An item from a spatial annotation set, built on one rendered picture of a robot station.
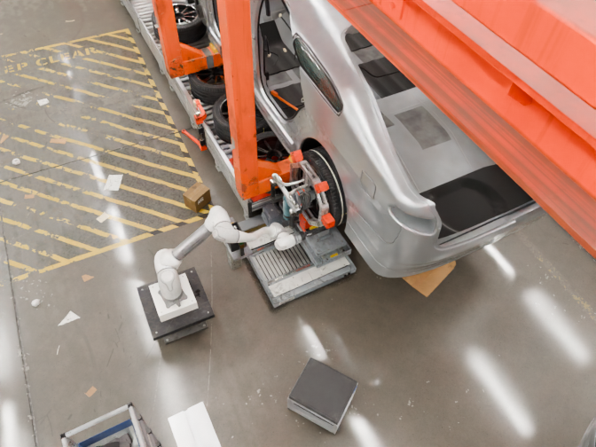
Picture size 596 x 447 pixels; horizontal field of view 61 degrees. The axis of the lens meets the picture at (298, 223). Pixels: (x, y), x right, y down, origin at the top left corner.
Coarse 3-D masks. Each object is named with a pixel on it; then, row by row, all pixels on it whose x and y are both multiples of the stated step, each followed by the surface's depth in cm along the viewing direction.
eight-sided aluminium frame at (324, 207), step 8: (296, 168) 417; (304, 168) 391; (296, 176) 426; (296, 184) 432; (312, 184) 385; (320, 192) 388; (320, 200) 386; (320, 208) 388; (328, 208) 390; (304, 216) 430; (312, 216) 426; (320, 216) 395; (312, 224) 418; (320, 224) 402
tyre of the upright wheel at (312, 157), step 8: (304, 152) 404; (312, 152) 400; (320, 152) 397; (304, 160) 406; (312, 160) 391; (320, 160) 388; (328, 160) 389; (320, 168) 384; (328, 168) 385; (320, 176) 388; (328, 176) 382; (336, 176) 384; (328, 184) 382; (336, 184) 383; (328, 192) 385; (336, 192) 383; (336, 200) 385; (344, 200) 388; (336, 208) 388; (344, 208) 393; (336, 216) 393; (344, 216) 399; (336, 224) 405
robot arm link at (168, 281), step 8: (160, 272) 389; (168, 272) 382; (176, 272) 393; (160, 280) 380; (168, 280) 379; (176, 280) 384; (160, 288) 385; (168, 288) 381; (176, 288) 386; (168, 296) 388; (176, 296) 393
